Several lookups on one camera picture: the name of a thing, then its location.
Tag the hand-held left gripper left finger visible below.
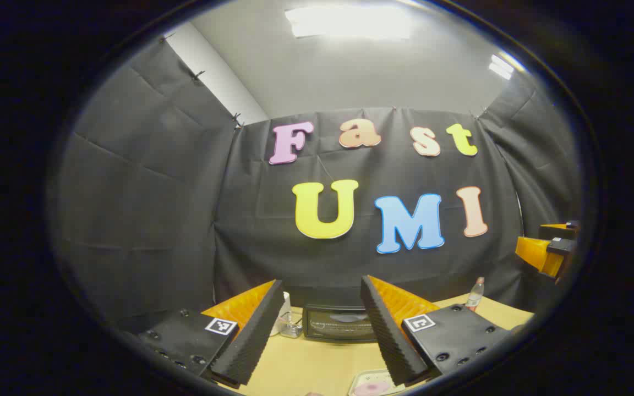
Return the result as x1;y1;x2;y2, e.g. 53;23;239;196
118;279;286;387

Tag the black backdrop cloth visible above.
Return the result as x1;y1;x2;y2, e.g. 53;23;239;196
53;36;582;331

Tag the white toaster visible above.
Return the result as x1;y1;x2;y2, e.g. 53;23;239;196
269;291;292;336

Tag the large ceiling light panel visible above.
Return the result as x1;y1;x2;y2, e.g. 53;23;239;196
285;5;412;40

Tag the clear bottle with red label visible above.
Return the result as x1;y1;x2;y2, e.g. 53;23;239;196
464;277;486;312

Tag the pink round cake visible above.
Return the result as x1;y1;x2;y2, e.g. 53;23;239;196
354;381;392;396

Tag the wire basket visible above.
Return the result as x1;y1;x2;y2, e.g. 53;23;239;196
280;311;303;338

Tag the white square plate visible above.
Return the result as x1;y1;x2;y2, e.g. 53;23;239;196
348;368;406;396

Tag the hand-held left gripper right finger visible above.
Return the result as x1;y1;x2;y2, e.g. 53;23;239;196
360;275;521;387

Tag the black electric oven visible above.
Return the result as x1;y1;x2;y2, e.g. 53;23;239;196
302;302;378;343

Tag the small ceiling light panel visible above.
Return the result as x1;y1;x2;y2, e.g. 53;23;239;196
489;54;516;81

